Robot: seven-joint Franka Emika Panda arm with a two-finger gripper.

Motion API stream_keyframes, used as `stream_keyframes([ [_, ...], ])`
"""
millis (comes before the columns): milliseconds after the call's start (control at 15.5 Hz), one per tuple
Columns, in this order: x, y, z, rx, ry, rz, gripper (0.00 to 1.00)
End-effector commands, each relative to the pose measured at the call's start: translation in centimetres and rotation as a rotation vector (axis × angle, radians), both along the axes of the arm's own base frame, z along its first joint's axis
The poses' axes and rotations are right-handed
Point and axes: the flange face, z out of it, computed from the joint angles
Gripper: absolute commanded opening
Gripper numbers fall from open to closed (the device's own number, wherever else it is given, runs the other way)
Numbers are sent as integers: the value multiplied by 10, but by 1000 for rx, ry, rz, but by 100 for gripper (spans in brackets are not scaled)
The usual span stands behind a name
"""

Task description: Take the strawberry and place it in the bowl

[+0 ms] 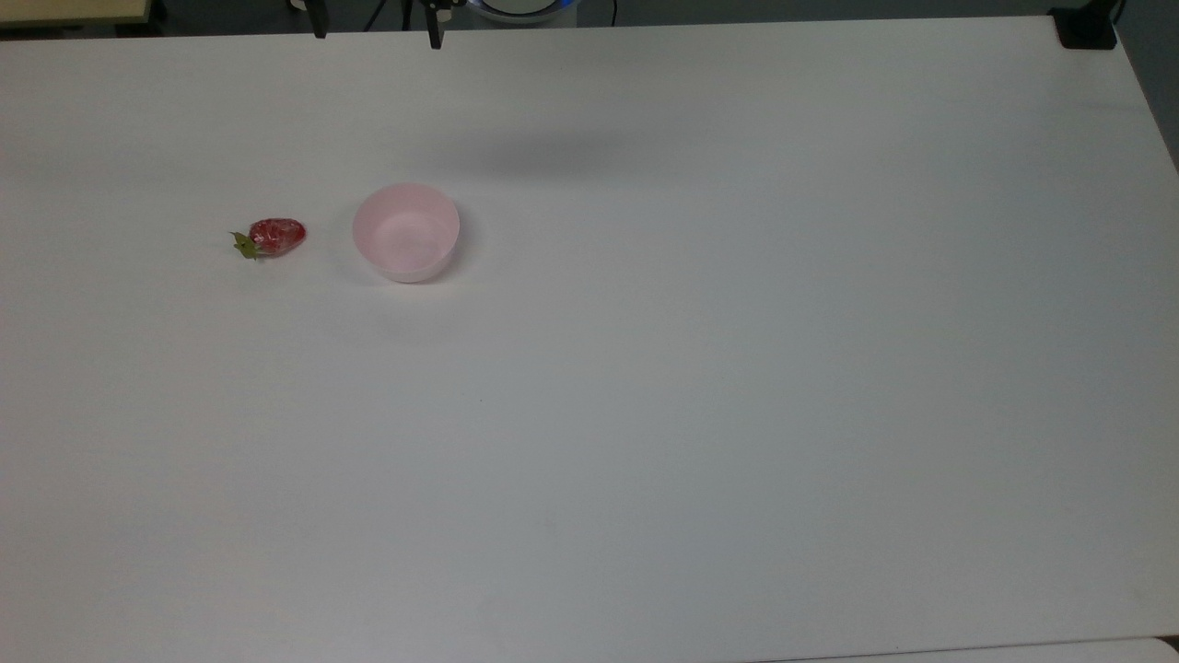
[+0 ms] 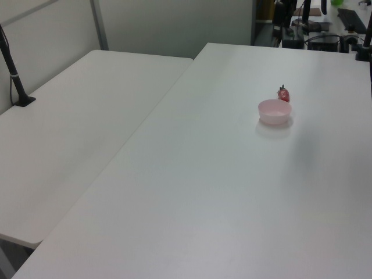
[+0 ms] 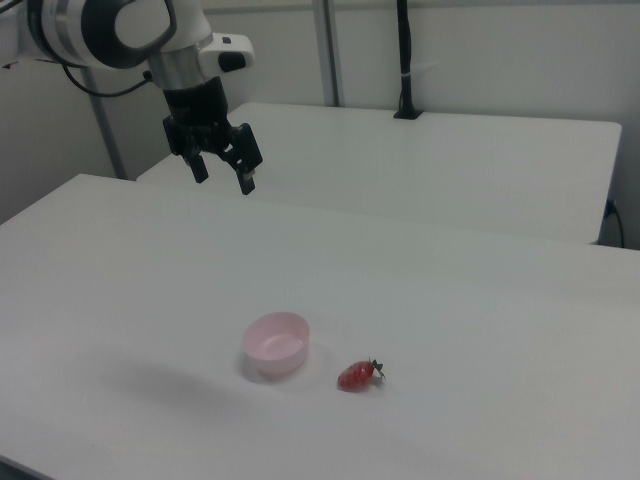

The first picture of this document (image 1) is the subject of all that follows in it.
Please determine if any red strawberry with green leaves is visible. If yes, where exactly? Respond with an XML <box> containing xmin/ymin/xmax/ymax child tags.
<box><xmin>229</xmin><ymin>217</ymin><xmax>308</xmax><ymax>261</ymax></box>

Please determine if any pink plastic bowl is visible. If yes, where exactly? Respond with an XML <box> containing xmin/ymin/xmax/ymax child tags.
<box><xmin>352</xmin><ymin>182</ymin><xmax>461</xmax><ymax>284</ymax></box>

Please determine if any beige wooden desk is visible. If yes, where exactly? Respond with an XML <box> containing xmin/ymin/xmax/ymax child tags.
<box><xmin>0</xmin><ymin>0</ymin><xmax>154</xmax><ymax>29</ymax></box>

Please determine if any black table clamp mount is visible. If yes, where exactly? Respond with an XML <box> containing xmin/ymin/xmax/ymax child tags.
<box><xmin>1049</xmin><ymin>3</ymin><xmax>1121</xmax><ymax>51</ymax></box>

